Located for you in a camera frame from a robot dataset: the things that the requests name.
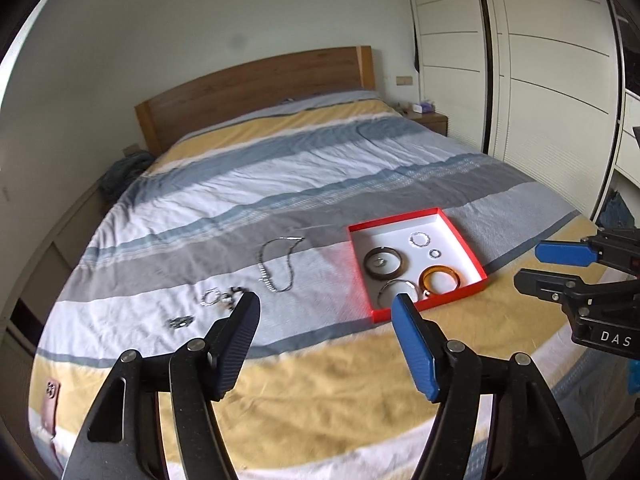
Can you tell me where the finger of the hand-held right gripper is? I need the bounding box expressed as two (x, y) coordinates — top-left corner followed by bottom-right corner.
(536, 237), (606, 267)
(515, 269), (596, 307)

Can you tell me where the bed with striped sheet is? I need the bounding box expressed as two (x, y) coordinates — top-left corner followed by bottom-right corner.
(27, 87), (626, 480)

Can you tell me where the amber resin bangle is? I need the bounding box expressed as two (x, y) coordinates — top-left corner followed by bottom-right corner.
(419, 267), (463, 298)

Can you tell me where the red shallow box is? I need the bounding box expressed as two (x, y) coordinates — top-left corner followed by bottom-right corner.
(347, 207), (488, 323)

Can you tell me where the silver necklace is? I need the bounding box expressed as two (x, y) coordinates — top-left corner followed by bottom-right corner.
(257, 235), (306, 295)

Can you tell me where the blue crumpled cloth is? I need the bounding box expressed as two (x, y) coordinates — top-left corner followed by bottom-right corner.
(97, 152), (156, 201)

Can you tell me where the wooden headboard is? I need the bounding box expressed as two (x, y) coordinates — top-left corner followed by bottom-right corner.
(134, 45), (376, 156)

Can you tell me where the white low wall cabinet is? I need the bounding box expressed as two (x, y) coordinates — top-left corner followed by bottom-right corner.
(10, 180), (108, 346)

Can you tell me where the blue clothes pile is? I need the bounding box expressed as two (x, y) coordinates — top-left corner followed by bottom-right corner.
(597, 191), (633, 231)

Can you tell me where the wooden nightstand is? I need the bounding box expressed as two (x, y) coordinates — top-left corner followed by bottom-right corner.
(412, 111), (448, 137)

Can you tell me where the silver bangle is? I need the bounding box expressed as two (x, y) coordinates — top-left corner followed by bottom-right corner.
(377, 280), (418, 309)

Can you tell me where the white wardrobe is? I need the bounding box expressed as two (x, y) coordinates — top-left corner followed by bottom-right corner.
(402, 0), (640, 221)

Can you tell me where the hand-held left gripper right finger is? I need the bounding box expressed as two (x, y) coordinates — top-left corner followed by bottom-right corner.
(391, 294), (586, 480)

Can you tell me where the dark brown bangle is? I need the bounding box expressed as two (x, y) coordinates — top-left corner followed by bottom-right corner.
(363, 246), (404, 279)

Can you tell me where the black white bead bracelet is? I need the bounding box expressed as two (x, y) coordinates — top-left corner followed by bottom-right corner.
(222, 286), (251, 311)

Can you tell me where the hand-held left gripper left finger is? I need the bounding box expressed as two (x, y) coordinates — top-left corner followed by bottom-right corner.
(60, 291), (262, 480)

